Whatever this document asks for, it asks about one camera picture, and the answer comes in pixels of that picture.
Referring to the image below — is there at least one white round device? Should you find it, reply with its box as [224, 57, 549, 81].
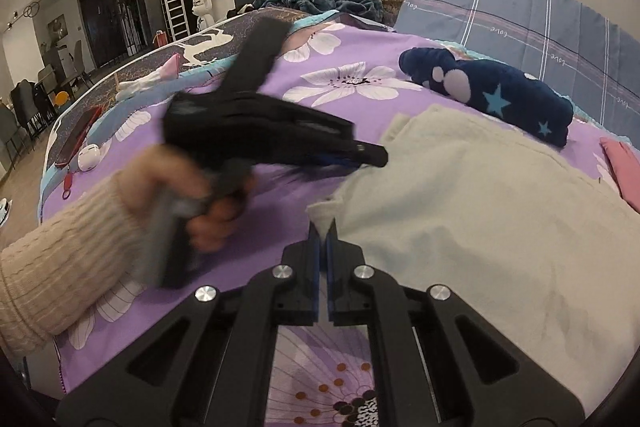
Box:
[77, 143, 101, 172]

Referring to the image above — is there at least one light beige garment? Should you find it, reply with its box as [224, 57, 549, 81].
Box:
[306, 103, 640, 413]

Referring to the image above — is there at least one grey dining chair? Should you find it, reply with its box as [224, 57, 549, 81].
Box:
[0, 104, 23, 168]

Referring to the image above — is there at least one person's left hand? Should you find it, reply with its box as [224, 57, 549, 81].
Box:
[122, 142, 258, 253]

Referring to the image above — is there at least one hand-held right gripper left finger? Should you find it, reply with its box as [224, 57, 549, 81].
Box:
[56, 222, 321, 427]

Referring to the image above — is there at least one framed wall picture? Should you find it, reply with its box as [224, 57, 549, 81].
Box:
[47, 14, 68, 42]

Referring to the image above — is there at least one pink and white small cloth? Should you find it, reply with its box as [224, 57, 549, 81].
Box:
[116, 53, 182, 100]

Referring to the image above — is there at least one pink folded garment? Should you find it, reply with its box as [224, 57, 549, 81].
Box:
[599, 137, 640, 200]

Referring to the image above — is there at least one navy star-print garment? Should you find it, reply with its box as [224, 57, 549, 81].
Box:
[398, 47, 575, 148]

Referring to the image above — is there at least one black dining chair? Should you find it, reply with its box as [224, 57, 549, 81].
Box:
[10, 79, 53, 142]

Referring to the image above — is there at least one blue plaid quilt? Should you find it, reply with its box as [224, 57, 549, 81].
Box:
[392, 0, 640, 138]

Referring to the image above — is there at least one white shelf rack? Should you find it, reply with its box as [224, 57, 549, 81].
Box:
[160, 0, 191, 42]

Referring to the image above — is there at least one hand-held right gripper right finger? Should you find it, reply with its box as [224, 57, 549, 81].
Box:
[325, 218, 586, 427]

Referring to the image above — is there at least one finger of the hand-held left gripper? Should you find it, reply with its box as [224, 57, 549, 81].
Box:
[320, 139, 390, 170]

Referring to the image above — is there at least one dark double door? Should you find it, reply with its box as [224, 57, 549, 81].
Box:
[77, 0, 131, 68]

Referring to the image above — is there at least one red phone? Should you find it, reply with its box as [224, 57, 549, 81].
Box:
[55, 106, 103, 168]

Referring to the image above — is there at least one white cat figurine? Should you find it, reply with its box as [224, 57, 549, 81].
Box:
[191, 0, 216, 32]

